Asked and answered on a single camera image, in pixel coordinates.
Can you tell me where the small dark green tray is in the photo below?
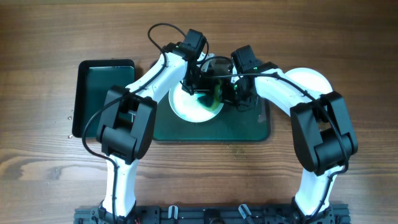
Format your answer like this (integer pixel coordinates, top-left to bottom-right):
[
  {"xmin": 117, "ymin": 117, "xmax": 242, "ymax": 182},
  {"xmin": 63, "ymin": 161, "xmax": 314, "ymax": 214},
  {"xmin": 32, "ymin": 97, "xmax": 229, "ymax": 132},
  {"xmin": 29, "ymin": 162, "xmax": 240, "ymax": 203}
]
[{"xmin": 72, "ymin": 59, "xmax": 135, "ymax": 138}]

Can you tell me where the green yellow sponge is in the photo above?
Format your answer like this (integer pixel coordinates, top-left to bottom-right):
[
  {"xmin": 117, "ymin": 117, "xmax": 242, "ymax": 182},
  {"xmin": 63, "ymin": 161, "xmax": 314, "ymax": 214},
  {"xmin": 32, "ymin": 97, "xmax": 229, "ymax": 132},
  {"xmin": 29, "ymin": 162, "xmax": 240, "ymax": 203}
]
[{"xmin": 195, "ymin": 80, "xmax": 222, "ymax": 111}]

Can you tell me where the white plate stained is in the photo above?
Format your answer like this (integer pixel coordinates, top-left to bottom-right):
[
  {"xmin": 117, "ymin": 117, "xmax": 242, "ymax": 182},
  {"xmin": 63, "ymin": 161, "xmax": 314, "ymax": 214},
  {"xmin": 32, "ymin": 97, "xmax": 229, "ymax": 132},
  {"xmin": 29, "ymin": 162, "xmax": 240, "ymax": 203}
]
[
  {"xmin": 169, "ymin": 83, "xmax": 224, "ymax": 123},
  {"xmin": 283, "ymin": 68, "xmax": 333, "ymax": 107}
]

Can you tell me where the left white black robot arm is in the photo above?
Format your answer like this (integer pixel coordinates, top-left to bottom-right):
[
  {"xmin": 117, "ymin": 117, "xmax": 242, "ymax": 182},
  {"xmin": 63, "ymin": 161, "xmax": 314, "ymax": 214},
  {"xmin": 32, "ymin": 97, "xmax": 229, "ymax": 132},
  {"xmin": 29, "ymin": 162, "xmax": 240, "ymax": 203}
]
[{"xmin": 96, "ymin": 29, "xmax": 206, "ymax": 223}]

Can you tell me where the black aluminium base frame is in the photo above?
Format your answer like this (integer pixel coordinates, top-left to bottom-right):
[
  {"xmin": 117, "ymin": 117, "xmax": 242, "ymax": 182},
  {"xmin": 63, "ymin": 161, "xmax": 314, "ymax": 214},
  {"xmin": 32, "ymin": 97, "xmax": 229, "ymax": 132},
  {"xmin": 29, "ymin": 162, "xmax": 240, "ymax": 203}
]
[{"xmin": 73, "ymin": 204, "xmax": 351, "ymax": 224}]

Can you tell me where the large dark green tray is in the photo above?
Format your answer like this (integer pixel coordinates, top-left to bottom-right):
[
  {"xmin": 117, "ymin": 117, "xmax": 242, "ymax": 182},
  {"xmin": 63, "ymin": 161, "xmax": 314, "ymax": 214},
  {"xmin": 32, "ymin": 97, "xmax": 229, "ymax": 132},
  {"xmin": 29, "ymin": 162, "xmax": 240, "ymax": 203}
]
[{"xmin": 153, "ymin": 84, "xmax": 271, "ymax": 142}]

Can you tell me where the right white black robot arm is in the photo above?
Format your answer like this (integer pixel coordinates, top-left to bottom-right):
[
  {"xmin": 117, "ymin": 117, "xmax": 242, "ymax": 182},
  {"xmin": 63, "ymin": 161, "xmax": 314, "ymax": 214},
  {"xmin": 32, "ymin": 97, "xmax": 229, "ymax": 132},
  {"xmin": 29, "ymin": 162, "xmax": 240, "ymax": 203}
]
[{"xmin": 221, "ymin": 45, "xmax": 358, "ymax": 222}]

